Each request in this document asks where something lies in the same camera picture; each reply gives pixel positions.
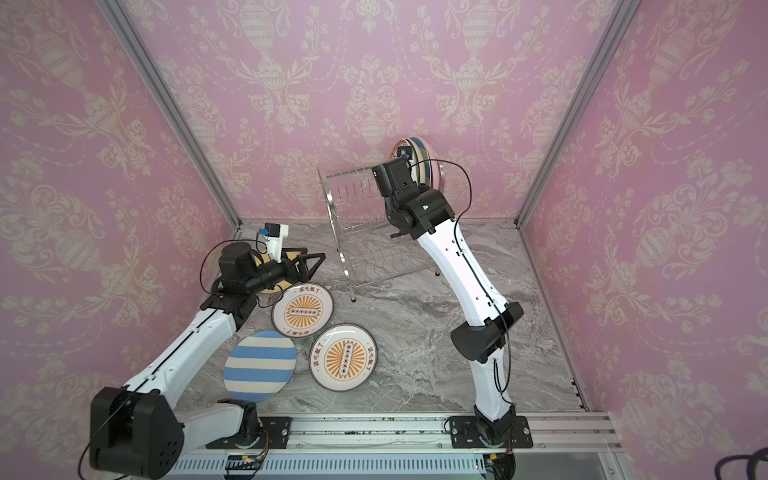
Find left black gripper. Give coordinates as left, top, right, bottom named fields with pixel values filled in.
left=243, top=246, right=324, bottom=296

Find orange sunburst plate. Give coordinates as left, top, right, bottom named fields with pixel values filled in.
left=271, top=283, right=334, bottom=338
left=309, top=324, right=379, bottom=392

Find beige plate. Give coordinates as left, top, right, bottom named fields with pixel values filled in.
left=407, top=137, right=432, bottom=186

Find pink plate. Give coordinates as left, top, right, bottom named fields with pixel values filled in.
left=421, top=139, right=444, bottom=191

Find blue striped plate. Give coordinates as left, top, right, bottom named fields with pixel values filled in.
left=223, top=330, right=297, bottom=402
left=408, top=137, right=437, bottom=188

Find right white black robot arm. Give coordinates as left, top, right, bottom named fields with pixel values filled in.
left=372, top=156, right=524, bottom=446

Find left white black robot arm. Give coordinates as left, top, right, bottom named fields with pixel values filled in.
left=78, top=240, right=326, bottom=479

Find yellow plate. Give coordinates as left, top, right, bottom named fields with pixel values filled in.
left=254, top=248, right=294, bottom=293

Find small electronics board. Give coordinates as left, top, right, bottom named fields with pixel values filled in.
left=225, top=455, right=266, bottom=475

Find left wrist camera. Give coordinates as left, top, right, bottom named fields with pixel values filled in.
left=259, top=222, right=290, bottom=263

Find chrome wire dish rack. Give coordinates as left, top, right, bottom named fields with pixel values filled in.
left=318, top=167, right=440, bottom=301

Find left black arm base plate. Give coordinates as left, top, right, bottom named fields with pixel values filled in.
left=205, top=416, right=292, bottom=451

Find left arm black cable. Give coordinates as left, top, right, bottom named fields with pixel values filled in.
left=76, top=237, right=289, bottom=480

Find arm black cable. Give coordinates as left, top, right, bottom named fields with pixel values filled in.
left=76, top=237, right=289, bottom=480
left=410, top=158, right=515, bottom=407

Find aluminium rail frame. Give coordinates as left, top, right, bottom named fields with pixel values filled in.
left=160, top=412, right=633, bottom=479

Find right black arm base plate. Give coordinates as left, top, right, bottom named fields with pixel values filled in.
left=448, top=415, right=534, bottom=449

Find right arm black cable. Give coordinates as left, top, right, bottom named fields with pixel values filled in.
left=410, top=158, right=515, bottom=407

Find black cables at corner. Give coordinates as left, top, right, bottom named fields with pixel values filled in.
left=713, top=446, right=768, bottom=480

